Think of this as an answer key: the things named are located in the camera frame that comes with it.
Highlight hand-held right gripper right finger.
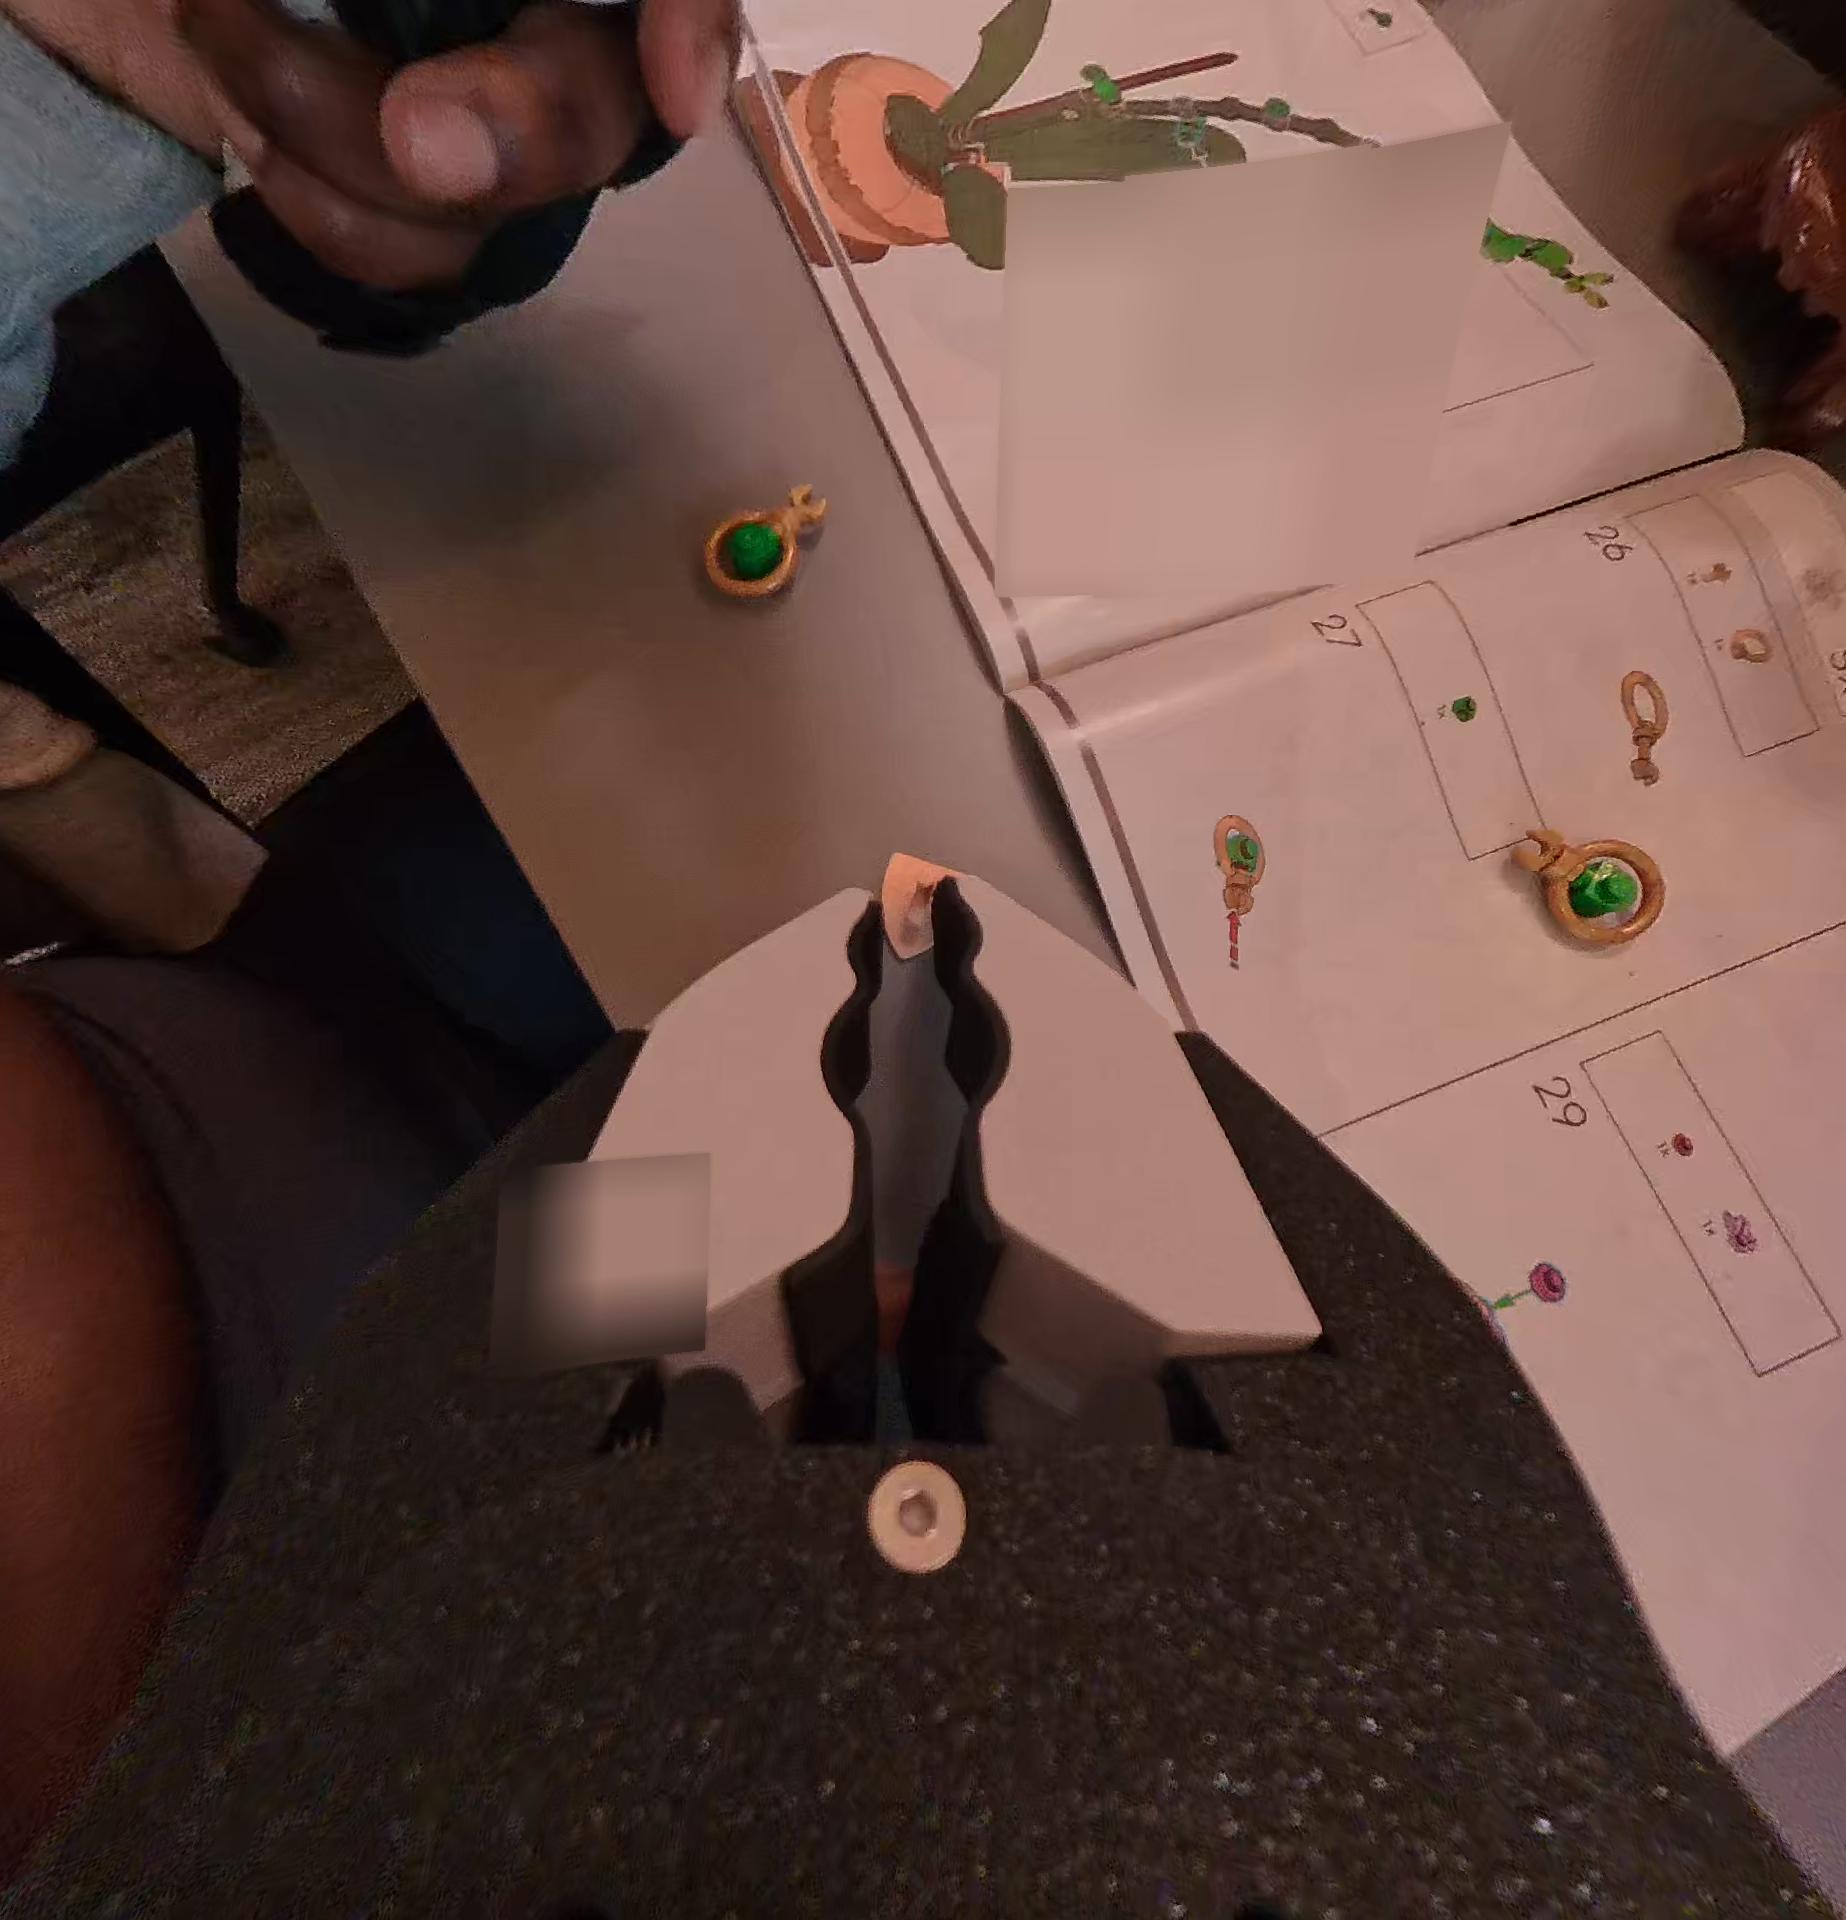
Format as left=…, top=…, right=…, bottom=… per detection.
left=930, top=873, right=1325, bottom=1365

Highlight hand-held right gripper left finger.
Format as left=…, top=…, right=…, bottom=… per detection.
left=586, top=885, right=903, bottom=1352

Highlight pink petal piece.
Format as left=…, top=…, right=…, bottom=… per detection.
left=880, top=853, right=947, bottom=959

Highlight gold ring with green stud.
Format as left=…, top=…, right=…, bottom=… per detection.
left=701, top=481, right=829, bottom=604
left=1523, top=827, right=1667, bottom=949

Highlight person's left hand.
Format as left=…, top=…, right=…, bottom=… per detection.
left=179, top=0, right=739, bottom=293

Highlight person's legs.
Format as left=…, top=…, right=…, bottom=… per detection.
left=0, top=705, right=612, bottom=1892

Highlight instruction booklet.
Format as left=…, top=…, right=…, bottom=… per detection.
left=735, top=0, right=1846, bottom=1756

